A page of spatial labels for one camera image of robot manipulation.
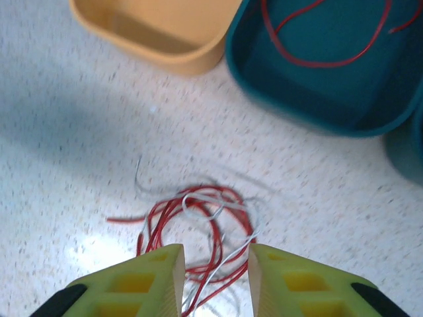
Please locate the orange plastic bin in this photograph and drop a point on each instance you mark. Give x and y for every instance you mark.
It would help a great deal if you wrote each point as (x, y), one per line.
(148, 20)

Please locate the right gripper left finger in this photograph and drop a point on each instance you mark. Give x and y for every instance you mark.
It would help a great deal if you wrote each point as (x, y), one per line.
(165, 264)

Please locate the teal plastic bin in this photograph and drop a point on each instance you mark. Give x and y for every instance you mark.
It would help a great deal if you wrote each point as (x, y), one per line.
(409, 148)
(297, 82)

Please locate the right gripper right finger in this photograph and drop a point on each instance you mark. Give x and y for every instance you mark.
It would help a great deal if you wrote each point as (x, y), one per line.
(274, 267)

